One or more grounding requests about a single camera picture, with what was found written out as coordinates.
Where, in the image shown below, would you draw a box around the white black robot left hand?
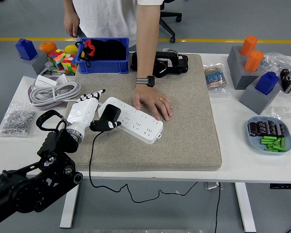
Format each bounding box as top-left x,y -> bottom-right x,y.
66,89 -> 122,137

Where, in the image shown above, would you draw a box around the person's right hand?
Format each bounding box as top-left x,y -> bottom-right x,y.
64,12 -> 80,38

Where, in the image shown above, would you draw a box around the person's left hand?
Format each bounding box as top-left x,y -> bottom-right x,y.
132,85 -> 174,121

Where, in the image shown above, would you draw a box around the white power strip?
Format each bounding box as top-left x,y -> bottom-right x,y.
97,97 -> 163,145

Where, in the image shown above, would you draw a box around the black plug adapter with cord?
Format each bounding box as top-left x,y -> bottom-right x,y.
89,103 -> 199,203

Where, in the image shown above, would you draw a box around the orange fruit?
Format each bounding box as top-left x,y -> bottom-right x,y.
39,41 -> 58,54

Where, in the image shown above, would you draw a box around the tilted colourful puzzle cube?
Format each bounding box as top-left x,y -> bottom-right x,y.
48,49 -> 66,71

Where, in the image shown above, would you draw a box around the grey-brown mat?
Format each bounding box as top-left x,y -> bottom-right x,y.
54,53 -> 223,172

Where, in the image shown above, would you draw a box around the upright colourful puzzle cube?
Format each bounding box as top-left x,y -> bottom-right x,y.
62,53 -> 78,73

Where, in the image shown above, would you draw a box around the black electronic module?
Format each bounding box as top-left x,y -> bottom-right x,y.
130,50 -> 189,78

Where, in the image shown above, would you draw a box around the white small box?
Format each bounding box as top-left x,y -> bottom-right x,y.
36,74 -> 58,87

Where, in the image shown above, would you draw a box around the grey block holder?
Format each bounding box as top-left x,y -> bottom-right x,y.
239,80 -> 282,115
13,50 -> 49,79

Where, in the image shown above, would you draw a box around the blue plastic bin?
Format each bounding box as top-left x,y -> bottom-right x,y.
77,37 -> 130,74

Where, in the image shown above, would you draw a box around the bag of metal nuts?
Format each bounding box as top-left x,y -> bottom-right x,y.
0,101 -> 37,138

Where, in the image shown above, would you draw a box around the bag of resistors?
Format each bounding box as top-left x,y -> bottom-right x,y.
203,63 -> 231,96

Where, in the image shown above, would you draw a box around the black office chair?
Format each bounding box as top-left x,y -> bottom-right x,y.
159,0 -> 182,44

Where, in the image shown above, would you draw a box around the grey holder two holes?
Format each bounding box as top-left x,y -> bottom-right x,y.
226,45 -> 264,90

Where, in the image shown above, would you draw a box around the white table leg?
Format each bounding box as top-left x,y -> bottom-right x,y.
60,179 -> 81,229
234,182 -> 257,233

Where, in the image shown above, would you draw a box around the black capacitor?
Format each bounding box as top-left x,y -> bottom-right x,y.
276,123 -> 286,138
257,120 -> 269,136
249,122 -> 259,137
267,120 -> 277,135

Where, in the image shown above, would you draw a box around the orange cylinder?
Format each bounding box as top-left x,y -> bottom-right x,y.
243,50 -> 264,72
240,35 -> 258,57

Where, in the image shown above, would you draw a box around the light blue plate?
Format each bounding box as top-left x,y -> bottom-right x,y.
246,116 -> 291,155

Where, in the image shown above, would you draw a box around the clear bag of screws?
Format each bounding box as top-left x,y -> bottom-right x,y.
260,51 -> 291,73

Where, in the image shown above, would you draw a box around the bag of black capacitors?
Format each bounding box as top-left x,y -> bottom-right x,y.
280,68 -> 291,94

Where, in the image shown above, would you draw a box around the black table control box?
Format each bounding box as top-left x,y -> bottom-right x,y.
269,183 -> 291,190

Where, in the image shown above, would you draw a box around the black wristwatch grey strap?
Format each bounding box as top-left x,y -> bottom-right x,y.
136,75 -> 156,87

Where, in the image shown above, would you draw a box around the coiled grey power cable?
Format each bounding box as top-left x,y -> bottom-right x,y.
30,81 -> 82,107

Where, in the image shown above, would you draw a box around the black drawstring pouch red trim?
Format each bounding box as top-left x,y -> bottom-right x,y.
75,38 -> 127,67

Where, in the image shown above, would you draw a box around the silver bracket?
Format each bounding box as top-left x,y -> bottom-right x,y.
203,182 -> 224,190

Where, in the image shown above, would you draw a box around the black floor cable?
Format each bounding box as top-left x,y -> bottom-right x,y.
214,182 -> 222,233

